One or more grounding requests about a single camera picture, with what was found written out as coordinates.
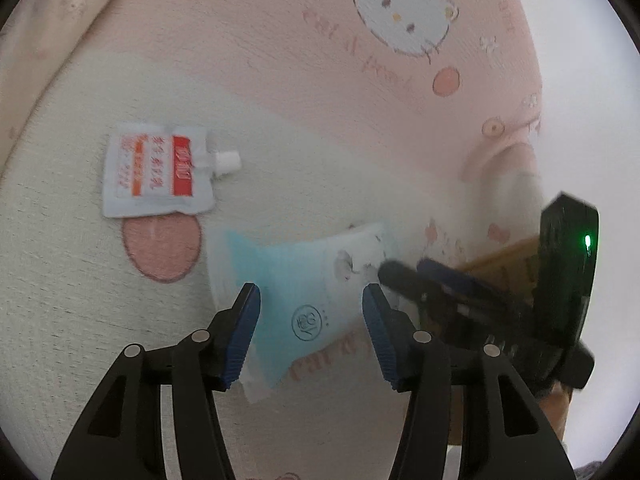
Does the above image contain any blue white sachet pack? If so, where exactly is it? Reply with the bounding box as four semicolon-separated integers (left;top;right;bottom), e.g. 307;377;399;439
205;223;397;403

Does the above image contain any white red spout pouch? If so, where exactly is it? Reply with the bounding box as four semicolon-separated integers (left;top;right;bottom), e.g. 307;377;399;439
102;122;242;219

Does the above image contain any brown cardboard box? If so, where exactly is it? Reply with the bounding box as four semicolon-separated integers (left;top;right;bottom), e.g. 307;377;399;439
454;235;539;304

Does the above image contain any pink hello kitty blanket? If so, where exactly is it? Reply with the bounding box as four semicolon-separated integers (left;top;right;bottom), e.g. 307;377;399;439
1;0;541;479

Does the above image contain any pink patterned pillow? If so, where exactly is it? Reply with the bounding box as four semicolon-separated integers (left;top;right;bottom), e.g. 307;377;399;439
1;0;111;164

